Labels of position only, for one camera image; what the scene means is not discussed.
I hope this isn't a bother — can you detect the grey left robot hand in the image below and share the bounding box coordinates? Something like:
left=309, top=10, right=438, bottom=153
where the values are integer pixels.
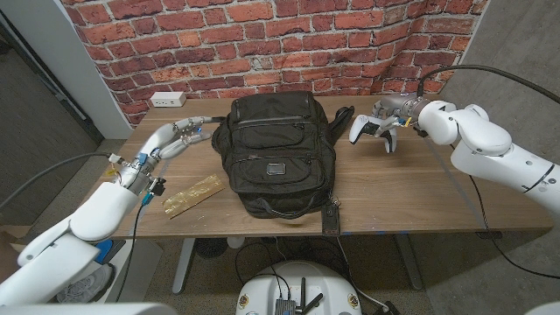
left=140, top=115, right=214, bottom=162

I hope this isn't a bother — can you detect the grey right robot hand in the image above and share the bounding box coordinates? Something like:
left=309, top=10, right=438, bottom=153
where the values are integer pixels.
left=371, top=93, right=432, bottom=137

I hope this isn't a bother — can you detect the white game controller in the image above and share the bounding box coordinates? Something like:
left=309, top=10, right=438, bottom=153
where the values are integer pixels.
left=348, top=114, right=398, bottom=154

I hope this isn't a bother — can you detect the black fabric backpack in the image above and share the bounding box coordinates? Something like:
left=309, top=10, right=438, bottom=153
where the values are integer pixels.
left=212, top=90, right=355, bottom=220

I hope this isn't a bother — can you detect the white robot base with antennas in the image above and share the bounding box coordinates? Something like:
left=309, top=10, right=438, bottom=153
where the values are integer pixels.
left=234, top=261, right=363, bottom=315

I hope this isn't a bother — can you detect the crinkled golden plastic wrap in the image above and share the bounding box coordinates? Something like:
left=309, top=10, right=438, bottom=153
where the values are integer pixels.
left=162, top=173, right=227, bottom=220

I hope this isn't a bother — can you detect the white power strip box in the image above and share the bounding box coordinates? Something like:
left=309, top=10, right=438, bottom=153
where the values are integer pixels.
left=150, top=91, right=187, bottom=109

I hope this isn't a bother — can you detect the blue flat object on floor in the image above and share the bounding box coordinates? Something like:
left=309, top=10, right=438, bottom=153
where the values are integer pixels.
left=94, top=239, right=115, bottom=265

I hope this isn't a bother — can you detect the white table leg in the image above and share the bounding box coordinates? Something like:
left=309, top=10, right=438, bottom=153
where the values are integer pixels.
left=393, top=234, right=424, bottom=291
left=171, top=237, right=197, bottom=295

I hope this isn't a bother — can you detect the black leather luggage tag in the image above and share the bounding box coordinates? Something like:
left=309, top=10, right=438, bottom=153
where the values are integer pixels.
left=321, top=203, right=342, bottom=237

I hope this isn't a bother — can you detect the red brick print backdrop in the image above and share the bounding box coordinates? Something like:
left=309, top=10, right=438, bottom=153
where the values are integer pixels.
left=60, top=0, right=489, bottom=128

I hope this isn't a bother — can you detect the grey sneaker shoe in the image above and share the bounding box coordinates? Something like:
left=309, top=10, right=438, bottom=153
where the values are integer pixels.
left=56, top=263, right=116, bottom=304

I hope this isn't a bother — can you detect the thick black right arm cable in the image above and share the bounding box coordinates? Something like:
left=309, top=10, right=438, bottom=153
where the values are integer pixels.
left=415, top=64, right=560, bottom=106

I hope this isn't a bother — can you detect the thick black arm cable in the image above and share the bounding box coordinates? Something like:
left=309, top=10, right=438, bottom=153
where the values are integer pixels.
left=0, top=151, right=116, bottom=211
left=415, top=64, right=560, bottom=106

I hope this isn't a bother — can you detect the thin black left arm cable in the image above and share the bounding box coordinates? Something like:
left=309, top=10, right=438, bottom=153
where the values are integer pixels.
left=114, top=203, right=146, bottom=303

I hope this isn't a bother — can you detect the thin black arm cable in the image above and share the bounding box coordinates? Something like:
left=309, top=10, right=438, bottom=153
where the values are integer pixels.
left=114, top=203, right=146, bottom=303
left=467, top=174, right=560, bottom=280

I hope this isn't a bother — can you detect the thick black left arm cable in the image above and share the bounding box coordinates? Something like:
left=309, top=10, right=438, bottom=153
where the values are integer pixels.
left=0, top=151, right=116, bottom=211

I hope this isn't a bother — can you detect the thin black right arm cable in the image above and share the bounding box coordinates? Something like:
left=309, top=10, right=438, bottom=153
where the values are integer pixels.
left=467, top=174, right=560, bottom=280

